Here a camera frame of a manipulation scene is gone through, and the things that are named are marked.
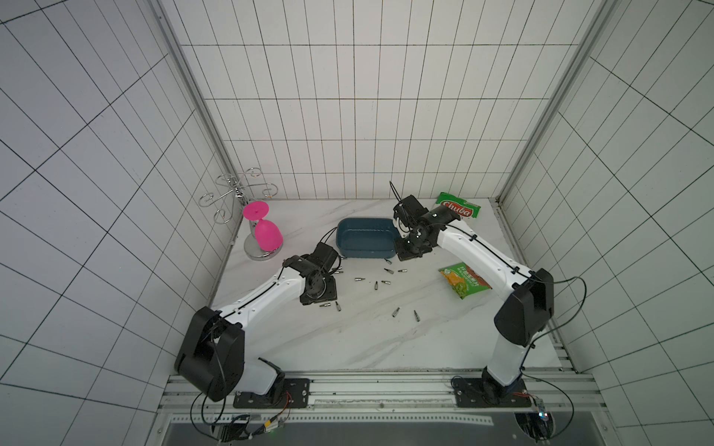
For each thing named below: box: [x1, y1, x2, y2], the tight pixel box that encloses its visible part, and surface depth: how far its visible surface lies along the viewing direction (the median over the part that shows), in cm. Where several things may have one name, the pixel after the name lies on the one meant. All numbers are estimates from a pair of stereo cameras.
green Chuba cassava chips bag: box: [435, 192, 482, 219], surface depth 120 cm
